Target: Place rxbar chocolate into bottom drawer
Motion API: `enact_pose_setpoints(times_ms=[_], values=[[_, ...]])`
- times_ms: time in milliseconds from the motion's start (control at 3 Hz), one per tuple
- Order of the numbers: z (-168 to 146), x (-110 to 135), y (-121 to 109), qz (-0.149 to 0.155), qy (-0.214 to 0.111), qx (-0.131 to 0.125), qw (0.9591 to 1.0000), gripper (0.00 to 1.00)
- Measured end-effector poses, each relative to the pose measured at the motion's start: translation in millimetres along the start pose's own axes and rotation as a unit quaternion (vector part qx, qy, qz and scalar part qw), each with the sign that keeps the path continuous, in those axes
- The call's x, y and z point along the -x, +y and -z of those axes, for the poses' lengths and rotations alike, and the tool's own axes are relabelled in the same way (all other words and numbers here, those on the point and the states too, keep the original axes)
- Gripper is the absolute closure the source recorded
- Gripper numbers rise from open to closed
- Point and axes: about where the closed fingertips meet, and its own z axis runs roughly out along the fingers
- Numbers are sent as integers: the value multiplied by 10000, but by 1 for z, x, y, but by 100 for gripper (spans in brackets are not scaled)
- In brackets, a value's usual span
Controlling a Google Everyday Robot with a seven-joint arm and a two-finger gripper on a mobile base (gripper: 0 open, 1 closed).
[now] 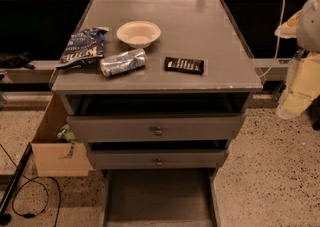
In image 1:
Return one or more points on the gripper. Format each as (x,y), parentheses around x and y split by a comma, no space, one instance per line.
(310,29)

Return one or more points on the black rxbar chocolate bar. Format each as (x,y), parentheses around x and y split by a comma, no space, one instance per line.
(190,66)

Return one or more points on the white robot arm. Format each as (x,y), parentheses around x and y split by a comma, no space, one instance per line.
(303,75)

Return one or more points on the grey top drawer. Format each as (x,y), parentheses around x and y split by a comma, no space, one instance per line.
(134,129)

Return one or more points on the grey drawer cabinet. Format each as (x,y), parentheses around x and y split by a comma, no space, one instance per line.
(191,29)

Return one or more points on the grey middle drawer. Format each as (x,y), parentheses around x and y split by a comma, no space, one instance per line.
(157,159)

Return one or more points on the grey open bottom drawer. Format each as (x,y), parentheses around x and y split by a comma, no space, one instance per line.
(160,198)

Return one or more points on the white paper bowl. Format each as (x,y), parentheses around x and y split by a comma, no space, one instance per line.
(138,34)

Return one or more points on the crushed silver can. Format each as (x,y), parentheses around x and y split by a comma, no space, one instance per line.
(123,62)

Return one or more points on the blue kettle chips bag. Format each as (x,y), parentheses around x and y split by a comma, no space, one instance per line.
(83,48)

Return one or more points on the green item in box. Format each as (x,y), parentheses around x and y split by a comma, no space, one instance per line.
(66,134)

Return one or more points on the brown cardboard box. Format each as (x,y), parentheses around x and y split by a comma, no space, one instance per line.
(54,157)

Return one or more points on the black bag on ledge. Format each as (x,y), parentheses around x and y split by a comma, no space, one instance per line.
(15,60)

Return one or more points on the black bar on floor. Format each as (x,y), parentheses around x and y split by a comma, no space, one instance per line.
(11,181)

